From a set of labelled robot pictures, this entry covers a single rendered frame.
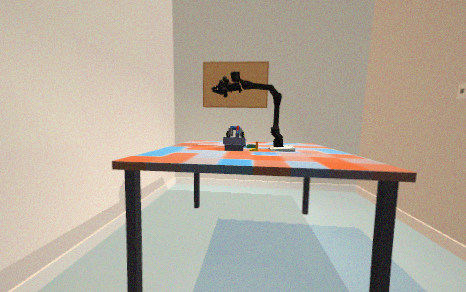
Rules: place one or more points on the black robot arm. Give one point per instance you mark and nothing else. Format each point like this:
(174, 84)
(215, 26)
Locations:
(235, 77)

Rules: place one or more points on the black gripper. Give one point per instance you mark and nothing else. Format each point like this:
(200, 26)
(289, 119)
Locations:
(220, 89)

